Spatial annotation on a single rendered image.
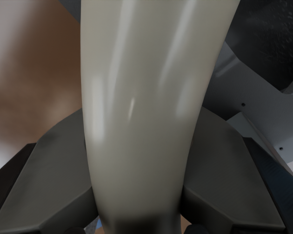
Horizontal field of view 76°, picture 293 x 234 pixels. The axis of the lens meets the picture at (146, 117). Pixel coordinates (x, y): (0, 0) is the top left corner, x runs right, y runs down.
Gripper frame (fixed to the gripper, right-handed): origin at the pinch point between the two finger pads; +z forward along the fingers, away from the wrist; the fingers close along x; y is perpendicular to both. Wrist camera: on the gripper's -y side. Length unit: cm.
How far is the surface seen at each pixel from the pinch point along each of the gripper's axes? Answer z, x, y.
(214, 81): 81, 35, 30
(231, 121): 79, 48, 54
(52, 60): 86, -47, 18
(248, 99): 81, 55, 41
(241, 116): 77, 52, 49
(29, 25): 86, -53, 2
